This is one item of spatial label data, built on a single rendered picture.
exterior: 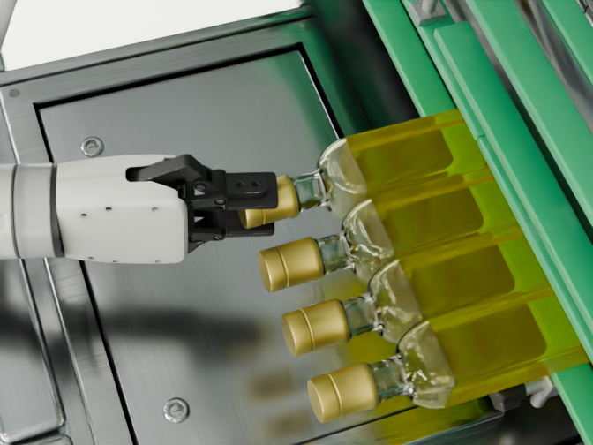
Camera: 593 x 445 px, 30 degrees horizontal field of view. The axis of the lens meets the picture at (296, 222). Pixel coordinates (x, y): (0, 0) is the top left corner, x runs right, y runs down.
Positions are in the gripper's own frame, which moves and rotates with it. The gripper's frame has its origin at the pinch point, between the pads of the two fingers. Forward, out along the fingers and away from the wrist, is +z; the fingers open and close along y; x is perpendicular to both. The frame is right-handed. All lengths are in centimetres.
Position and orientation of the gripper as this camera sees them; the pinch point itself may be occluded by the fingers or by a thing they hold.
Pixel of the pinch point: (251, 205)
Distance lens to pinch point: 89.4
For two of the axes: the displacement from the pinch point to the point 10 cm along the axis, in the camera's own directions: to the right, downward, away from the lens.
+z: 9.9, -0.3, 1.1
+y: 0.8, -5.1, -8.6
